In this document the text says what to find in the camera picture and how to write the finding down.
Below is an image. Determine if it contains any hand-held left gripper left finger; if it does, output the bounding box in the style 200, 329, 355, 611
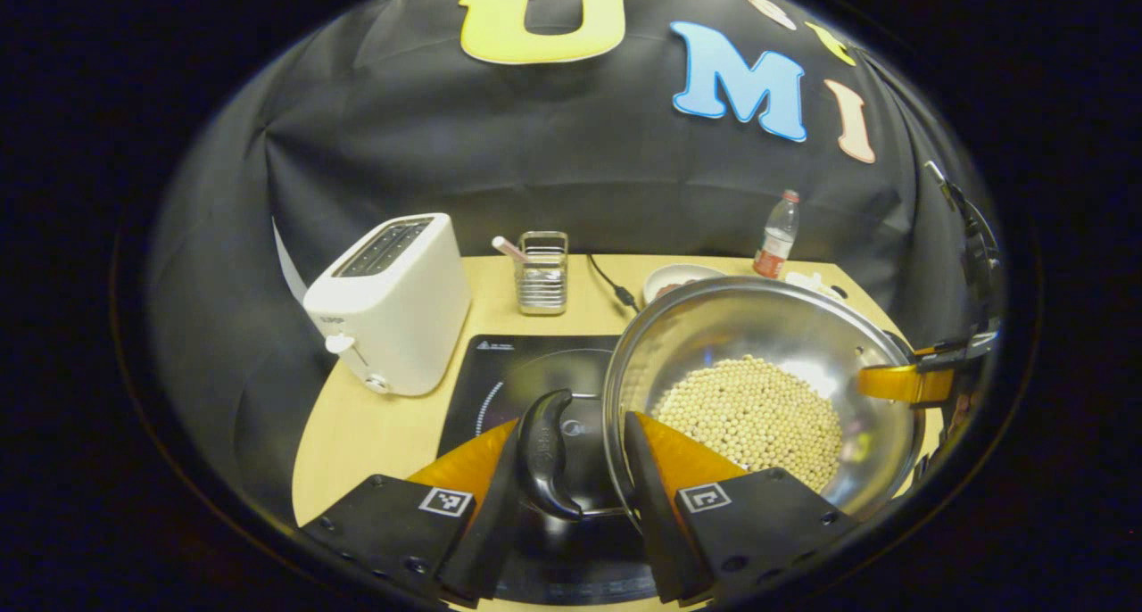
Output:
299, 418, 523, 606

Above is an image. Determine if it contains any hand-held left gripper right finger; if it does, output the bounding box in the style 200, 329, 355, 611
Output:
623, 411, 859, 606

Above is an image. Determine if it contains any steel pot with black handles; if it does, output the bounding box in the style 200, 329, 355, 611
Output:
517, 276, 929, 534

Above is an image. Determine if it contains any black induction cooktop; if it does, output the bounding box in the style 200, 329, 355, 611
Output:
435, 334, 661, 606

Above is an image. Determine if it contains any pile of soybeans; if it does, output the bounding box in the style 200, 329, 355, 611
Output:
650, 355, 844, 497

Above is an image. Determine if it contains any plastic water bottle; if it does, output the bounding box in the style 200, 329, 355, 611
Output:
752, 189, 801, 280

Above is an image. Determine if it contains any white toaster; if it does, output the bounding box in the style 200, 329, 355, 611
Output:
302, 212, 472, 397

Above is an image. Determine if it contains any white round plate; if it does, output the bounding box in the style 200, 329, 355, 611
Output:
642, 264, 728, 308

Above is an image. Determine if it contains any metal utensil holder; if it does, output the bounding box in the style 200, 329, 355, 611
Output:
515, 230, 570, 317

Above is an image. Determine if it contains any black backdrop cloth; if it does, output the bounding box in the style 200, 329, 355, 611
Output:
147, 0, 991, 524

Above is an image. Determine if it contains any black power cable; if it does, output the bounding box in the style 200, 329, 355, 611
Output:
586, 253, 639, 314

